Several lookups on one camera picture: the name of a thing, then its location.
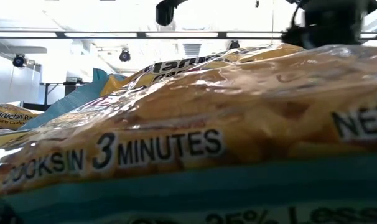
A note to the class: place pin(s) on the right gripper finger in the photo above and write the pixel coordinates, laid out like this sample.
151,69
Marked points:
295,36

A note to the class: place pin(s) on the pink yellow snack bag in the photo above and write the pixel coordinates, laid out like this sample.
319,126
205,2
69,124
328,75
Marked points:
188,124

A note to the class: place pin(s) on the yellow Maruchan noodle pack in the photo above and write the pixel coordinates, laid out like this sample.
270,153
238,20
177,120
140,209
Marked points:
9,116

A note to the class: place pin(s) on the black background table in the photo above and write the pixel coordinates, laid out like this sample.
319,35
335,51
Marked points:
73,88

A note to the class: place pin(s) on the ceiling duct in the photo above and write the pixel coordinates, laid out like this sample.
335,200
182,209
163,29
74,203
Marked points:
376,23

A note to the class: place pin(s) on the black ceiling camera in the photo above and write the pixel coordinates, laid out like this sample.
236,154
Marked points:
19,61
124,56
234,45

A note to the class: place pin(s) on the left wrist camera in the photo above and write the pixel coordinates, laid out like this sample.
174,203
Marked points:
165,14

